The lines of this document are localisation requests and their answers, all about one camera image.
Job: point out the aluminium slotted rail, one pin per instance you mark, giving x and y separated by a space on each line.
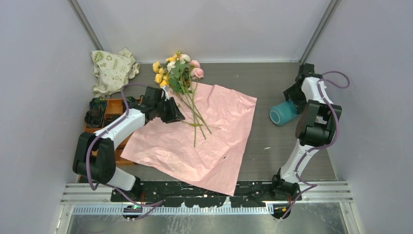
126 209

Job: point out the pink wrapping paper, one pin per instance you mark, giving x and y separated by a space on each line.
208 157

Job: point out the orange compartment tray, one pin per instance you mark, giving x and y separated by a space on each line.
114 107

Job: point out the teal cylindrical vase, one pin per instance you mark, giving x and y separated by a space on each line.
283 113

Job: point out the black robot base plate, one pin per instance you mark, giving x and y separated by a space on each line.
247 194

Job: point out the dark rolled fabric middle-left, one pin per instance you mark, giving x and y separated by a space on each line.
94 118

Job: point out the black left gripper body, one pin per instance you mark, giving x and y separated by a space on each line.
166 110

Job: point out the artificial flower bouquet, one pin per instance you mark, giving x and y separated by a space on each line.
181 74

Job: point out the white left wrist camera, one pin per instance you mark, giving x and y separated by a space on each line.
166 94

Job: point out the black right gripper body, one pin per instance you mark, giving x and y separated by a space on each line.
296 96

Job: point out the dark rolled fabric top-left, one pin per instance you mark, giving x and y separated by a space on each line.
98 104

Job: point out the dark rolled fabric top-right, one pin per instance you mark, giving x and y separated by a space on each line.
130 103

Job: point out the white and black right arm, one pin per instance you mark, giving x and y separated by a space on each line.
315 130

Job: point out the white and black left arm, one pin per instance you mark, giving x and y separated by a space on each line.
95 152

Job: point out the printed cream cloth bag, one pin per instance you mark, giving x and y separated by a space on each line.
113 70

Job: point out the dark rolled fabric middle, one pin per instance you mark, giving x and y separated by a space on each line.
109 119

